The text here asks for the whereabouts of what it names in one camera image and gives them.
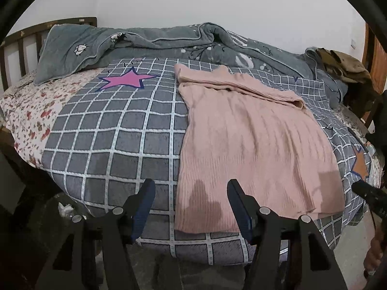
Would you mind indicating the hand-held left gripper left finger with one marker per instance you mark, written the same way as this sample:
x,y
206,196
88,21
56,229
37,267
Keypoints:
x,y
141,217

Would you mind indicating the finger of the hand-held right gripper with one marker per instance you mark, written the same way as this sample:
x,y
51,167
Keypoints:
x,y
360,189

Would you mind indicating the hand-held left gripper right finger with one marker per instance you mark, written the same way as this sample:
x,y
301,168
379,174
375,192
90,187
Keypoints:
x,y
243,217

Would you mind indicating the pink knitted sweater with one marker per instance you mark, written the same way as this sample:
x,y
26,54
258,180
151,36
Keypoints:
x,y
248,145

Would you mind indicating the brown crumpled clothes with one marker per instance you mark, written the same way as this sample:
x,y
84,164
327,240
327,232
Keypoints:
x,y
347,65

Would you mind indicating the person's right hand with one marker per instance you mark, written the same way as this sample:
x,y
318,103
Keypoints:
x,y
374,253

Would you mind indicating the grey checked star blanket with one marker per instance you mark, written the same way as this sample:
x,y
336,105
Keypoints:
x,y
121,145

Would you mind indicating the white crumpled paper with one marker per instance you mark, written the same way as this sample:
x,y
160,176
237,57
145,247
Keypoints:
x,y
65,209

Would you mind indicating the brown wooden footboard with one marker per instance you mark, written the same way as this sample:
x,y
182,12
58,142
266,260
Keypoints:
x,y
378,63

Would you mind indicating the floral bed sheet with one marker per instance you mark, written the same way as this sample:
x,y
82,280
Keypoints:
x,y
30,111

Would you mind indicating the grey-green paw print pillow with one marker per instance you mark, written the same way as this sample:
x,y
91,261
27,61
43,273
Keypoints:
x,y
63,57

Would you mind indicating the grey-green printed quilt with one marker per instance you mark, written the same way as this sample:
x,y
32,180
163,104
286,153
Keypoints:
x,y
181,40

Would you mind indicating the dark wooden headboard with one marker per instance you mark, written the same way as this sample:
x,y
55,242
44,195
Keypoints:
x,y
21,40

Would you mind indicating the white wall socket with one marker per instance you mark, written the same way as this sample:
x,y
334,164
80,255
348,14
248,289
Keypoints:
x,y
353,43

